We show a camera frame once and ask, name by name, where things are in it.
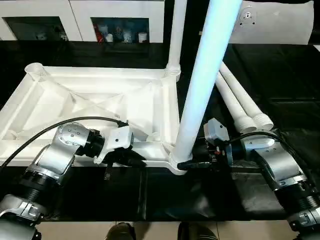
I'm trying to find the white plastic table leg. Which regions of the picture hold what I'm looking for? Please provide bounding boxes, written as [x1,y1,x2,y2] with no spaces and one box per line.
[215,72,259,134]
[220,60,275,131]
[164,0,189,79]
[169,0,245,169]

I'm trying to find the white plastic table top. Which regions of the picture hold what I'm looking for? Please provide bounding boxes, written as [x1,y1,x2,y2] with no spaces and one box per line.
[0,62,189,176]

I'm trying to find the dark right robot foot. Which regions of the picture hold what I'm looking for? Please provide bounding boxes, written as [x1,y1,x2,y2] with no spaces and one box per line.
[177,221,219,240]

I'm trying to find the black work mat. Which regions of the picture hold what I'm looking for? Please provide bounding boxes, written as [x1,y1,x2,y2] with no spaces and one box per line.
[0,40,320,223]

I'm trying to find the small bottles on shelf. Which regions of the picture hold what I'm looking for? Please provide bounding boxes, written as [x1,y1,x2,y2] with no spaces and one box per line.
[91,19,150,44]

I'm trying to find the black cabinet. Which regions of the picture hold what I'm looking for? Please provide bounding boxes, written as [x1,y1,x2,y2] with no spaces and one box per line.
[164,0,211,46]

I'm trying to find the white plastic bag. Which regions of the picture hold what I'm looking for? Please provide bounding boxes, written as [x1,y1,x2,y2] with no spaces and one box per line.
[231,0,315,46]

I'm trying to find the white cabinet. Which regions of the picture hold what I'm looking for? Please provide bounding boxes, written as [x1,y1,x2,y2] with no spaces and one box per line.
[0,0,166,44]

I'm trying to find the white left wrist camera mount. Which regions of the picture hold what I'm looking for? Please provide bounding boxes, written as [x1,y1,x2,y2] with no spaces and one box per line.
[93,124,135,166]

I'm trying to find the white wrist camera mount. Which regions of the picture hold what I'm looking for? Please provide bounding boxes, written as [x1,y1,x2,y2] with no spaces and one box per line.
[93,124,135,166]
[202,117,230,146]

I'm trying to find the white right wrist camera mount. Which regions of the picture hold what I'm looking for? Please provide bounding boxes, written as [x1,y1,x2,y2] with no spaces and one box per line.
[202,117,230,146]

